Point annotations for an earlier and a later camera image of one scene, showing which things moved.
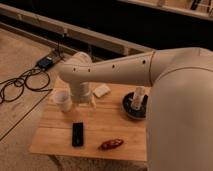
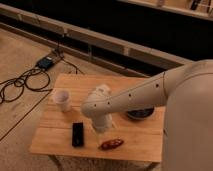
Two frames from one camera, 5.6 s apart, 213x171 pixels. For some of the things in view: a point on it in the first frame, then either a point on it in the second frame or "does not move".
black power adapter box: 45,63 does not move
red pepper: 110,144 does not move
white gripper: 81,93 -> 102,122
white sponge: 101,90 does not move
